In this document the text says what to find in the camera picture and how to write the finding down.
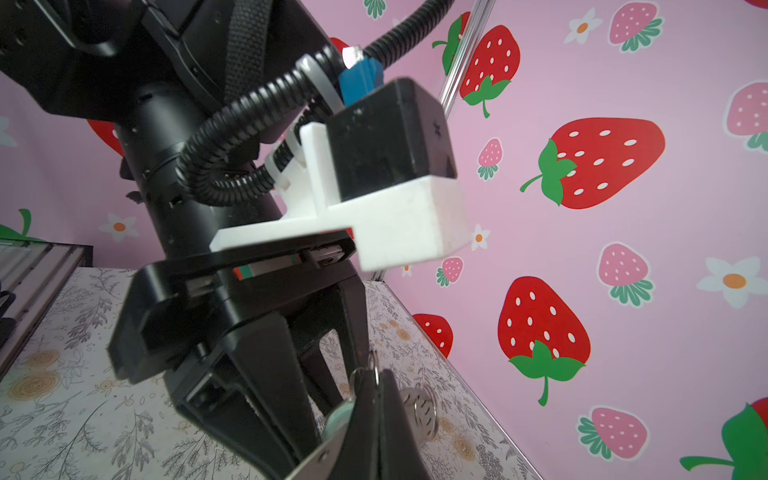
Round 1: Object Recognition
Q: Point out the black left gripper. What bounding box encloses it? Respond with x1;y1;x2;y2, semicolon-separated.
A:
108;231;369;479

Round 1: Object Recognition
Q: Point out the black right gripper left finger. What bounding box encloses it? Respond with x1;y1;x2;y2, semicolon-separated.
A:
328;383;381;480

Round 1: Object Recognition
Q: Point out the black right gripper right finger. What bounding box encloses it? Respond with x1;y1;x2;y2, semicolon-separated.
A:
379;370;430;480

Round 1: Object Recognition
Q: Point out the small split key ring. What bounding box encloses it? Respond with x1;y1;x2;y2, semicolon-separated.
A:
349;350;380;400

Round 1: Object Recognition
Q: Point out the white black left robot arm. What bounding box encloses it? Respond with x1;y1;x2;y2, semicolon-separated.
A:
1;1;369;479

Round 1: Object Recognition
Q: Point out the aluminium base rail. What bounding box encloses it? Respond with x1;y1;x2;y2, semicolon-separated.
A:
1;240;93;374

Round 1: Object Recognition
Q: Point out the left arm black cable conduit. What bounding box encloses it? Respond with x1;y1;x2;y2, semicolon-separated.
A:
176;0;456;208

